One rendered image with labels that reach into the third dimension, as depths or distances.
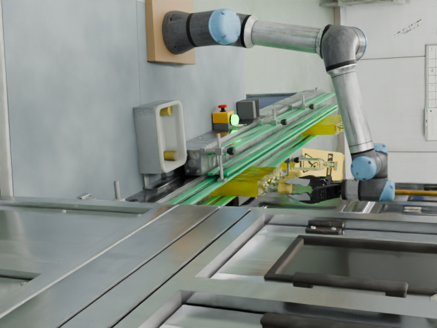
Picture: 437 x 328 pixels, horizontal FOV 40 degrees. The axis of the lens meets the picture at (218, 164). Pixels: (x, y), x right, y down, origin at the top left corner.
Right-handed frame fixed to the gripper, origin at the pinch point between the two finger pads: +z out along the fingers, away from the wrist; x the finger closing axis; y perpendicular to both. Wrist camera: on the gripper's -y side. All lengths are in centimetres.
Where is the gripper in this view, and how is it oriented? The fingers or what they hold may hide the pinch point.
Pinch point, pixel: (288, 189)
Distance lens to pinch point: 211.2
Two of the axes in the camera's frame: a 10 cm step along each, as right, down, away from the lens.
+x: -0.5, -9.9, -1.5
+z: -9.1, -0.2, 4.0
